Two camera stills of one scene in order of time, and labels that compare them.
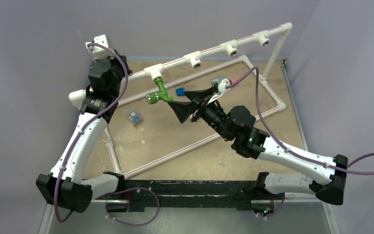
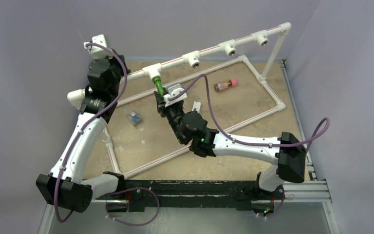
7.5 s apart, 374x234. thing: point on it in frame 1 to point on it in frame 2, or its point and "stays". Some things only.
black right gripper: (182, 109) to (160, 107)
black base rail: (131, 194) stays
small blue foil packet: (134, 118) stays
